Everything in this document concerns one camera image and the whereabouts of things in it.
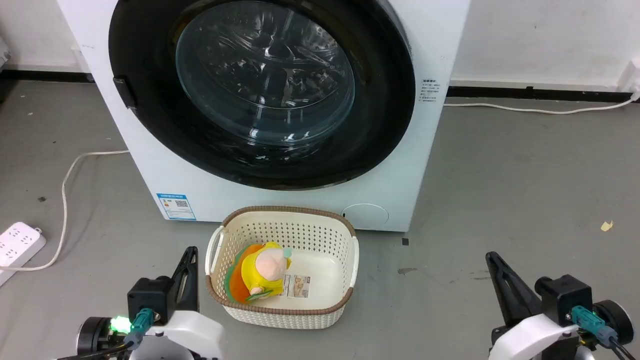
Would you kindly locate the black left arm wrist joint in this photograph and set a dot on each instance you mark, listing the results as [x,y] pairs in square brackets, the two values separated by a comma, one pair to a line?
[92,335]

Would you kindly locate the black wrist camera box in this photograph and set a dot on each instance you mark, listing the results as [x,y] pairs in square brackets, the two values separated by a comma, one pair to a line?
[562,297]
[150,297]

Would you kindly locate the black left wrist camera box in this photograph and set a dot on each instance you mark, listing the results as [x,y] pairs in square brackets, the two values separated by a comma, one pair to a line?
[150,297]

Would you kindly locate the white front-load washing machine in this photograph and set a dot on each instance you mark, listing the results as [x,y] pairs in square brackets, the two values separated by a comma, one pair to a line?
[300,200]

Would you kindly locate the blue energy label sticker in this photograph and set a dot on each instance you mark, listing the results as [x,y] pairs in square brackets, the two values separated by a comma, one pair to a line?
[176,206]

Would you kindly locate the round white filter cover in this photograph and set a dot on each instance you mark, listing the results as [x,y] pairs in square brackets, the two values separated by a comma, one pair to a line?
[366,216]

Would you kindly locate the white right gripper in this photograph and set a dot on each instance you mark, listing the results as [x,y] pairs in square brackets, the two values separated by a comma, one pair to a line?
[535,337]

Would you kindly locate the yellow orange plush doll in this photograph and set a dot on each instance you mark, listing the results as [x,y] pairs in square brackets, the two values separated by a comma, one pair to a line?
[255,272]

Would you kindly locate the black round glass washer door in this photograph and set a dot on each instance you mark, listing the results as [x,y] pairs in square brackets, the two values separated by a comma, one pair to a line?
[385,100]

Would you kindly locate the small yellow paper scrap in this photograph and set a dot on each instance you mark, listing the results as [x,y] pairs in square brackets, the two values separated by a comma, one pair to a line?
[607,226]

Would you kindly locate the white power strip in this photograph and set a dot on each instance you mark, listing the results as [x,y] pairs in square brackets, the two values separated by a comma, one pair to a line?
[17,242]

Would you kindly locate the white printed doll tag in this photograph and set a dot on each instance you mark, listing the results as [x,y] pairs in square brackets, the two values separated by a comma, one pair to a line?
[297,286]

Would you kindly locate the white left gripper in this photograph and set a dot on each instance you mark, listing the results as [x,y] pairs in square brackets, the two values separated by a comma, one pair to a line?
[195,335]

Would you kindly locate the cream perforated laundry basket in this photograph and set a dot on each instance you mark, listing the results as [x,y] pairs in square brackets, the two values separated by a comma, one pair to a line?
[320,227]

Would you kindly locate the black right arm wrist joint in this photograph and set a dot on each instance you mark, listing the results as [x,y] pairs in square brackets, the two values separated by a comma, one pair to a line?
[616,320]

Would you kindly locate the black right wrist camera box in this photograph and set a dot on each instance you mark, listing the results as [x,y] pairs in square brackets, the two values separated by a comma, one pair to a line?
[562,297]

